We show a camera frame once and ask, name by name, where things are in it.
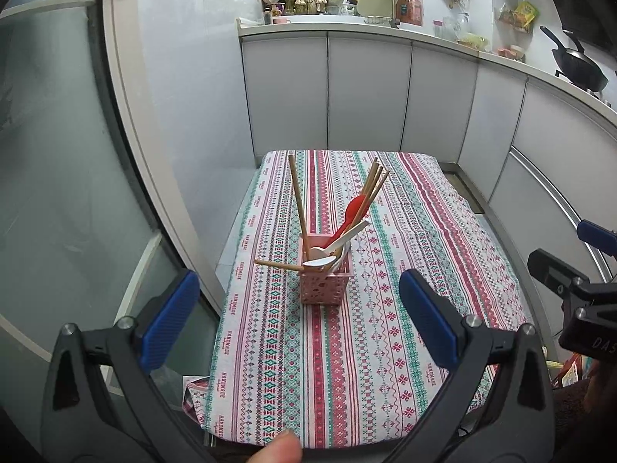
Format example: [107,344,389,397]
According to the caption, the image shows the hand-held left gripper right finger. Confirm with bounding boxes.
[383,269,555,463]

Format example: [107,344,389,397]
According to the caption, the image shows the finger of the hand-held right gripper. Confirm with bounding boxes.
[577,220,617,257]
[527,249,603,307]

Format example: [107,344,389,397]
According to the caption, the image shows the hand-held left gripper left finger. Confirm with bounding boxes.
[41,269,213,463]

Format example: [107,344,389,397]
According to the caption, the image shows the pink perforated basket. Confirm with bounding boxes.
[300,232,352,306]

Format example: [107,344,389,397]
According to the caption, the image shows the white plastic spoon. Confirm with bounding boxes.
[328,221,371,255]

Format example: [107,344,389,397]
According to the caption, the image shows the red spoon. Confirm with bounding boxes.
[322,195,374,252]

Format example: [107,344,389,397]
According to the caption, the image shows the person's left hand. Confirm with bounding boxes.
[246,431,303,463]

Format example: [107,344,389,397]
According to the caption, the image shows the striped patterned tablecloth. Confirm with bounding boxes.
[202,149,528,447]

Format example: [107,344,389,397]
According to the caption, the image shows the colourful printed bag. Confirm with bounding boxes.
[550,352,587,389]

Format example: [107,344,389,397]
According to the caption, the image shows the pink patterned cloth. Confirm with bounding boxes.
[182,375,211,425]

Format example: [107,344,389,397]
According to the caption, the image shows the brown fleece garment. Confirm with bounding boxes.
[550,357,617,463]

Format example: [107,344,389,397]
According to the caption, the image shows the black wok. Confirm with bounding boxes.
[540,25,609,92]

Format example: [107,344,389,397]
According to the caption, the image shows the frosted glass door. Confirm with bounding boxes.
[0,0,213,444]

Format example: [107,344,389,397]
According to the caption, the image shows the row of grey cabinet doors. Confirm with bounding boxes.
[241,31,617,348]

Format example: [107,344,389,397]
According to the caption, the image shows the yellow snack bag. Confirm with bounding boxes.
[511,0,539,28]

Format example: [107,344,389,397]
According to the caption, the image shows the glass jars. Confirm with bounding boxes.
[432,14,471,42]

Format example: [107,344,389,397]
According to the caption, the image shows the white kitchen countertop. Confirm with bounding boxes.
[236,14,617,126]

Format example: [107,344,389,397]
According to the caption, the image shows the white door frame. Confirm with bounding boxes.
[101,0,227,304]

